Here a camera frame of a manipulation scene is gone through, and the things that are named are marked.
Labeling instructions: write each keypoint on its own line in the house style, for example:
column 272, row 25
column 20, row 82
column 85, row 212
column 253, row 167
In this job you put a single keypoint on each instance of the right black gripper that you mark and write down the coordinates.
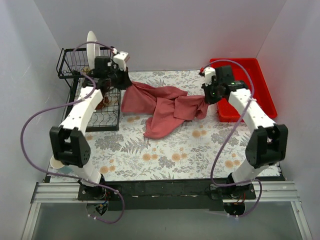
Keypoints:
column 208, row 93

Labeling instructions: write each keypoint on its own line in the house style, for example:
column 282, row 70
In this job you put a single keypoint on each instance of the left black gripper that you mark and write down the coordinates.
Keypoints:
column 122, row 78

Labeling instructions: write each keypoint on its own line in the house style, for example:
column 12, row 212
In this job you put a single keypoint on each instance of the pink red t shirt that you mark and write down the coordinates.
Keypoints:
column 168, row 106

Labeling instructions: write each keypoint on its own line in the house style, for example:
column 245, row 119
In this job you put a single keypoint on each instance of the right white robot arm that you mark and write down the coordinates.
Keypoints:
column 268, row 141

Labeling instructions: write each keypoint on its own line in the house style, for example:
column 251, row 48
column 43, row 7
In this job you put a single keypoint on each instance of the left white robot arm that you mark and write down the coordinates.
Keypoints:
column 99, row 99

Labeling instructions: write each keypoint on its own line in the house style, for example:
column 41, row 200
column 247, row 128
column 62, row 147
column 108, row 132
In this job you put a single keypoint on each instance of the white ceramic plate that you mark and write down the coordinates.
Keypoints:
column 92, row 50

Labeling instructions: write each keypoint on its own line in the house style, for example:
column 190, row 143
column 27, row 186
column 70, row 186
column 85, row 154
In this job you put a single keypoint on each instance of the red ceramic bowl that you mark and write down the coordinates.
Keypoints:
column 104, row 103

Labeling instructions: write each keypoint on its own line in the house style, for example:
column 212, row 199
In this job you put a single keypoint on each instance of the floral table mat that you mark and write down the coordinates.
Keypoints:
column 196, row 149

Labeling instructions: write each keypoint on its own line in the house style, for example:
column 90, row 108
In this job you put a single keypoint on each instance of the blue white mug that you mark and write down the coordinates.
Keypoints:
column 59, row 166

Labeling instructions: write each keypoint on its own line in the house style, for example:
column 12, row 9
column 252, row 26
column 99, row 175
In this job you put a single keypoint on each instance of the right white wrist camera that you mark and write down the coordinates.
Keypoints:
column 209, row 74

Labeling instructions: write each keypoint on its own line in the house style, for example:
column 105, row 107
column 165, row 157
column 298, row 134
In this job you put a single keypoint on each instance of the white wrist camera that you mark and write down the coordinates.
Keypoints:
column 121, row 58
column 209, row 74

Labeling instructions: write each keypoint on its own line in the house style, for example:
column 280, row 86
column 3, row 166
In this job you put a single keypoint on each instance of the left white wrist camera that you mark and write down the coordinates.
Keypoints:
column 121, row 58

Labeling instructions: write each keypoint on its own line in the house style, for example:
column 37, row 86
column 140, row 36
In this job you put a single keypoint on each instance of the black wire dish rack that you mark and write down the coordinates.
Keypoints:
column 68, row 68

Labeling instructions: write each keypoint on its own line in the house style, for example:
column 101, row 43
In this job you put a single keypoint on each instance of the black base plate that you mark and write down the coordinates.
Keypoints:
column 177, row 194

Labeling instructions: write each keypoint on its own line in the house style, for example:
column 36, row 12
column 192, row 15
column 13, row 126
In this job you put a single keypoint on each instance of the aluminium frame rail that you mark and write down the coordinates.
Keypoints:
column 71, row 192

